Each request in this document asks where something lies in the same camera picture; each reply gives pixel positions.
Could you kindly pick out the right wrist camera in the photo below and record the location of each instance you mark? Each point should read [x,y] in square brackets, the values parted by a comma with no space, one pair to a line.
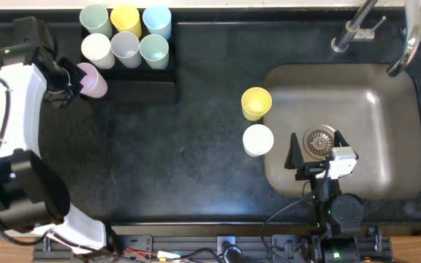
[340,162]

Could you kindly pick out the mounting rail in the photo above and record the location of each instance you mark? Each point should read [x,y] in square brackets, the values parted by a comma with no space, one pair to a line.
[188,248]

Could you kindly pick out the black tray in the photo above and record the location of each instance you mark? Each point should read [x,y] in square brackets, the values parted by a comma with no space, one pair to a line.
[141,91]

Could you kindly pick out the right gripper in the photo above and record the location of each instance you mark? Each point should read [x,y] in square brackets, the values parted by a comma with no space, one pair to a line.
[307,171]

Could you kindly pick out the steel sink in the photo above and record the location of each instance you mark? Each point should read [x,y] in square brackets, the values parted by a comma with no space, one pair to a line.
[378,128]

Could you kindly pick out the green cup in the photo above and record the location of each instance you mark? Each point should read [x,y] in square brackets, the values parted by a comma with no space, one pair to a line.
[93,18]
[154,49]

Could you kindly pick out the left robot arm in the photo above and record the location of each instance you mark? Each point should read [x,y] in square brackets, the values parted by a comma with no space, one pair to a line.
[20,102]

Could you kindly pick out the white cup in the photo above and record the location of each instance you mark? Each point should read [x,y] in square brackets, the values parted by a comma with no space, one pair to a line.
[95,47]
[258,139]

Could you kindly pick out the steel tap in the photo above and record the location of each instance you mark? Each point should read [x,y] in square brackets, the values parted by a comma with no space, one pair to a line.
[413,36]

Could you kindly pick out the blue cup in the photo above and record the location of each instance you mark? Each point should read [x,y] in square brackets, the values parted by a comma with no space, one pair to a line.
[156,18]

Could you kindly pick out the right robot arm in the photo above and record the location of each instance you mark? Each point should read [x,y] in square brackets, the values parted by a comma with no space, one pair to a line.
[345,212]

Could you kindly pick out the yellow cup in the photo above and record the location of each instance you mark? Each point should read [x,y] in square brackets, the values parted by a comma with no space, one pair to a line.
[256,102]
[124,16]

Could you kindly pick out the grey cup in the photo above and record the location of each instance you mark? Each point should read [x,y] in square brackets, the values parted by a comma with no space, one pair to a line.
[124,45]

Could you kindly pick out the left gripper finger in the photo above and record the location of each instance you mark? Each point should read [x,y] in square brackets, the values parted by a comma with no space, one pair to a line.
[73,73]

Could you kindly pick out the pink cup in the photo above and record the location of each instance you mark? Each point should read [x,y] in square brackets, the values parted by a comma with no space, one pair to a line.
[95,82]

